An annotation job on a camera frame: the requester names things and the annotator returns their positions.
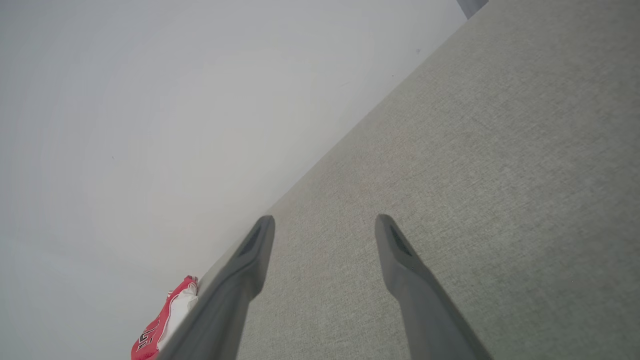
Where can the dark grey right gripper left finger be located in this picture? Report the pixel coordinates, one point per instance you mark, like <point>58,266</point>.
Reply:
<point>225,295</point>

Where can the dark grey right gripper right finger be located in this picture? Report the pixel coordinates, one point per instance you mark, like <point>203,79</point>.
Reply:
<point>425,310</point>

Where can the red and white jersey shirt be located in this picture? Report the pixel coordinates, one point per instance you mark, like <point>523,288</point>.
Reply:
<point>150,341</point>

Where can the dark grey panel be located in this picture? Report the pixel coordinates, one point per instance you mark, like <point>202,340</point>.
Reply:
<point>470,6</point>

